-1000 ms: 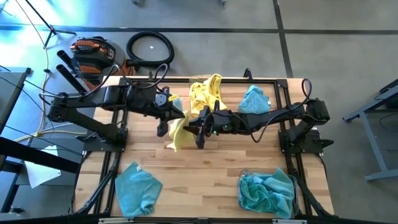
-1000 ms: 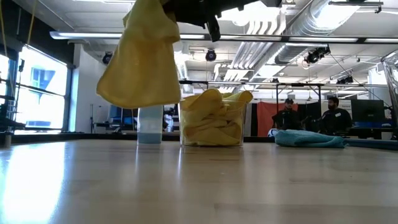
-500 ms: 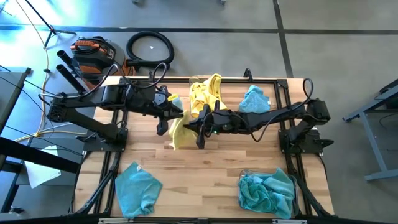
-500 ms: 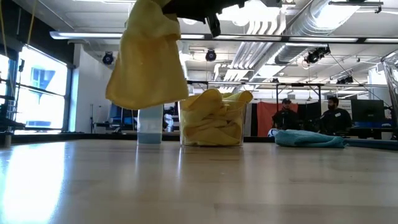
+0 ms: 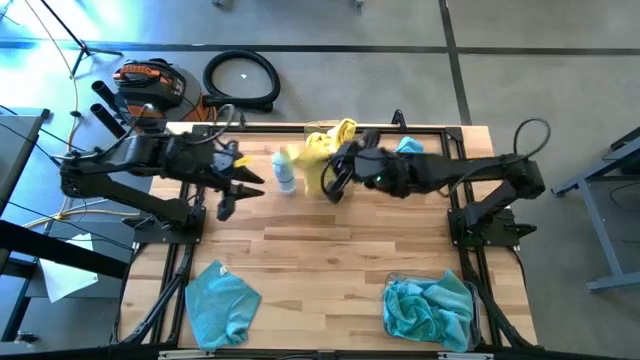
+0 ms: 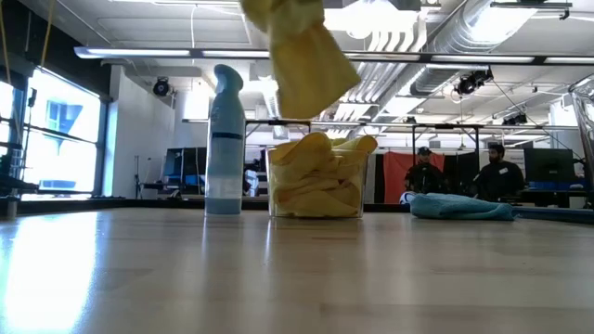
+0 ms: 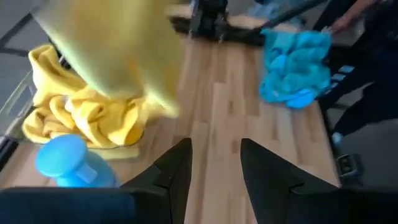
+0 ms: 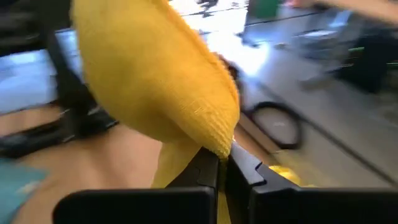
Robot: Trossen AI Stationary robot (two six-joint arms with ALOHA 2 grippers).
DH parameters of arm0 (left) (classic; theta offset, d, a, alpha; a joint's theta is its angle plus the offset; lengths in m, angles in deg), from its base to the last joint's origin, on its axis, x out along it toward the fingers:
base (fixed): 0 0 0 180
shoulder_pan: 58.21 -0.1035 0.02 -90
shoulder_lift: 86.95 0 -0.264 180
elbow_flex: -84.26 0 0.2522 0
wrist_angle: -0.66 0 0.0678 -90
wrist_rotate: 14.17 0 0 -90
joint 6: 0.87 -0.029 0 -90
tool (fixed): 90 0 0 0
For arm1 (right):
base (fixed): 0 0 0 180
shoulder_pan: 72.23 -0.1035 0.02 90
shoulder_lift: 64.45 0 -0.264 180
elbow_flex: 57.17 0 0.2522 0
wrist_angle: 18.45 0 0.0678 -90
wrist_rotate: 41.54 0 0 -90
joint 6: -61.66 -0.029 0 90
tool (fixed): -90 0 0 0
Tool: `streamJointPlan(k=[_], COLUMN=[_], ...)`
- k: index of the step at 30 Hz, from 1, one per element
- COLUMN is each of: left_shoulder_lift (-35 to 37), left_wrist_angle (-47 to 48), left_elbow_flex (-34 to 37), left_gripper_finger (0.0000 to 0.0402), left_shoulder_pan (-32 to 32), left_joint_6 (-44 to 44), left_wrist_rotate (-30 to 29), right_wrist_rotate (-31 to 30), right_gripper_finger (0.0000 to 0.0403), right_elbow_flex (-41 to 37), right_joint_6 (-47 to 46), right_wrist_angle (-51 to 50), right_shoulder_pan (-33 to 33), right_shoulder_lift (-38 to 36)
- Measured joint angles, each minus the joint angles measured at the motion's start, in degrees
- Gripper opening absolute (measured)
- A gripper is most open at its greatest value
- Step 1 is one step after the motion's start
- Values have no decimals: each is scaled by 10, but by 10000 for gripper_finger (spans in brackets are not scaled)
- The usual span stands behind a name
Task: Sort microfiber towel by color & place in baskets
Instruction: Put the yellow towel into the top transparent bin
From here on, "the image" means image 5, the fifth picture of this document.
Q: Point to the black aluminium table frame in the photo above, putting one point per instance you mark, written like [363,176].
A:
[260,131]

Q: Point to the white paper sheet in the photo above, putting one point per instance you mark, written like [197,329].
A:
[65,282]

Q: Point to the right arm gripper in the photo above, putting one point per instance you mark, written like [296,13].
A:
[375,165]

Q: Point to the black caster wheel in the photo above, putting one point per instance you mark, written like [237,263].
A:
[25,338]

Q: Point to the grey metal table frame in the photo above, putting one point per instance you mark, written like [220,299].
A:
[602,235]

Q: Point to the black tripod stand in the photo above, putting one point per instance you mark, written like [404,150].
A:
[84,47]

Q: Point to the silver metal bracket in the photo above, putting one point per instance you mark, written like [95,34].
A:
[465,356]
[187,355]

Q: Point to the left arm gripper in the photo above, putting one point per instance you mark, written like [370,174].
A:
[220,170]

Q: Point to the clear bottle with blue cap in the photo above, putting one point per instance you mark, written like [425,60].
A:
[284,175]

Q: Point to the black metal beam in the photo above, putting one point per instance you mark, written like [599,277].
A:
[60,250]

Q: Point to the orange and black shop vacuum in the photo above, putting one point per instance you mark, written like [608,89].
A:
[150,87]

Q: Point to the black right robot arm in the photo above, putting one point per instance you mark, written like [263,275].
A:
[465,167]

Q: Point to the large light blue microfiber towel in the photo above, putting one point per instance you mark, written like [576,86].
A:
[220,310]

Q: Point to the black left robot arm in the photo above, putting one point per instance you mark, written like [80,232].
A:
[125,155]

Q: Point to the teal microfiber towel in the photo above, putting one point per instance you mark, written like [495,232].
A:
[407,312]

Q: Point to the clear plastic basket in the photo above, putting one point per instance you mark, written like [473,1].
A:
[390,276]
[314,126]

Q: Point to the dark grey desk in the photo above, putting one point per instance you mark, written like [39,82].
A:
[15,150]

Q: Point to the black vacuum wand tube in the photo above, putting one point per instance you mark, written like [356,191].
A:
[102,90]
[107,120]

